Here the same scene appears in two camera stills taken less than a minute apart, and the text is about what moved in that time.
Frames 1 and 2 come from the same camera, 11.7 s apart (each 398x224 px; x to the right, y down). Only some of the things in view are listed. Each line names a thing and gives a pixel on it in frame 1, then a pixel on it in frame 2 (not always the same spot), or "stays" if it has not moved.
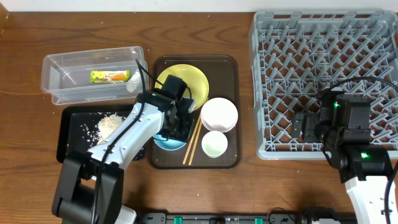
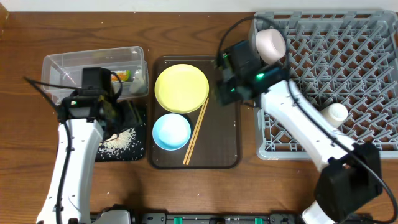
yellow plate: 196,79 stays
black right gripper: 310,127 to 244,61
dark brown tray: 213,83 stays
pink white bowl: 219,114 to 270,45
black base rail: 329,216 stays
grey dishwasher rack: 297,56 stays
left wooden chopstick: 191,141 stays
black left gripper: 181,131 to 130,114
